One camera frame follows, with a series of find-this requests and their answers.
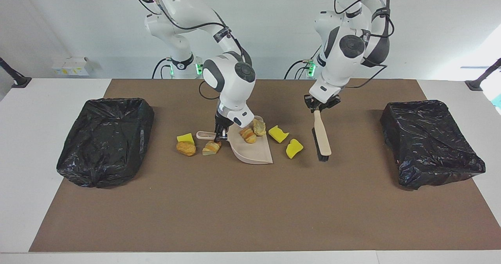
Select black right base cable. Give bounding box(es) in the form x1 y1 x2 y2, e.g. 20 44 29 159
152 58 173 79

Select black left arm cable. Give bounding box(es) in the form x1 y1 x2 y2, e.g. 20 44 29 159
333 0 395 89

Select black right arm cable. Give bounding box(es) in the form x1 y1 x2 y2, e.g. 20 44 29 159
135 0 253 101

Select black base cable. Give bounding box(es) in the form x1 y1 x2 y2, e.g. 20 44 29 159
152 58 173 79
285 60 314 80

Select black bag lined bin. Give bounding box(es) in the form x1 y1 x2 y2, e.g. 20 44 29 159
380 99 486 190
56 98 155 189

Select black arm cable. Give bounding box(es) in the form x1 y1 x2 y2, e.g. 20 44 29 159
333 0 395 89
135 0 253 101

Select white wall socket box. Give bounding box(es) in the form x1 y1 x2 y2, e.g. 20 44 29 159
52 57 94 76

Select notched yellow sponge piece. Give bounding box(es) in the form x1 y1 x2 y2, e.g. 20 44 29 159
268 125 290 143

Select beige hand brush black bristles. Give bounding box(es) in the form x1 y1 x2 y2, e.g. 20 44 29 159
312 110 332 162

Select black stand leg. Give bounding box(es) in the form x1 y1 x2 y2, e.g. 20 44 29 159
0 57 32 89
465 58 501 91

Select black left base cable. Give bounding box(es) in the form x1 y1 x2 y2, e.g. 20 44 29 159
285 60 314 80

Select beige plastic dustpan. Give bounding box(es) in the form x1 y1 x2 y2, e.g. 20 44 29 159
196 116 274 165

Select beige trash piece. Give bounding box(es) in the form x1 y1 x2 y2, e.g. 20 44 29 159
240 128 257 144
252 118 267 137

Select brown table mat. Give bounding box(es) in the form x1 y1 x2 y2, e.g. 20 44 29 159
29 79 501 253

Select yellow sponge chunk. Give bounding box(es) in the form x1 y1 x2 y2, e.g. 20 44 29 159
286 139 304 159

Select brown toy bread roll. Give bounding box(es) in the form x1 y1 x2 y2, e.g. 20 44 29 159
176 141 196 157

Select striped toy croissant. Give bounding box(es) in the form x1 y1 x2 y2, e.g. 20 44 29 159
202 140 222 156

